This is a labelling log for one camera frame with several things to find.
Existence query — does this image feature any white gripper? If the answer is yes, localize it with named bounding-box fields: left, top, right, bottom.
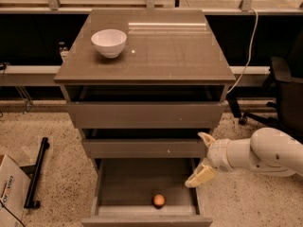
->
left=185, top=132, right=233, bottom=188

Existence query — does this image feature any orange fruit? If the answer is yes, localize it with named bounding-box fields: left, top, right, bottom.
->
left=152, top=194, right=166, bottom=208

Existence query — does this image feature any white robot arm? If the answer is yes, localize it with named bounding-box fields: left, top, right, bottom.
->
left=185, top=128, right=303, bottom=188

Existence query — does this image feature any grey middle drawer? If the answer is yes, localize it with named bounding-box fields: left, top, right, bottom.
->
left=82, top=129, right=206, bottom=159

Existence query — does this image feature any grey drawer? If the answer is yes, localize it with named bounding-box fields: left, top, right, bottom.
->
left=66, top=101, right=224, bottom=129
left=81, top=158, right=212, bottom=227
left=82, top=129, right=206, bottom=159

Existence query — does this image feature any grey top drawer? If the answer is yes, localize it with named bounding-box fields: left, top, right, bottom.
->
left=66, top=101, right=224, bottom=129

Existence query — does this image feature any grey bottom drawer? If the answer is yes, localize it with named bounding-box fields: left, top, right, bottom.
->
left=81, top=158, right=212, bottom=227

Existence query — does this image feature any grey drawer cabinet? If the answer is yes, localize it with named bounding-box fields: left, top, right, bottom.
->
left=53, top=9, right=237, bottom=175

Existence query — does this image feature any black office chair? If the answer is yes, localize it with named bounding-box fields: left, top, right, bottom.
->
left=227, top=31, right=303, bottom=143

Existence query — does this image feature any white ceramic bowl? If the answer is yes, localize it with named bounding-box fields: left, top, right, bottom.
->
left=91, top=29, right=127, bottom=59

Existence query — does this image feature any black metal bar stand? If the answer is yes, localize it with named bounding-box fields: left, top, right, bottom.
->
left=21, top=137, right=50, bottom=209

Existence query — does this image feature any small bottle behind cabinet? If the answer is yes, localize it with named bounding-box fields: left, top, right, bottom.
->
left=59, top=42, right=69, bottom=61

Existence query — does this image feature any cardboard box with print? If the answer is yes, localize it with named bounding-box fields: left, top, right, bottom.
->
left=0, top=154, right=30, bottom=227

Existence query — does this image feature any white cable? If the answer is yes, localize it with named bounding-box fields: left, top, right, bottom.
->
left=225, top=8, right=259, bottom=95

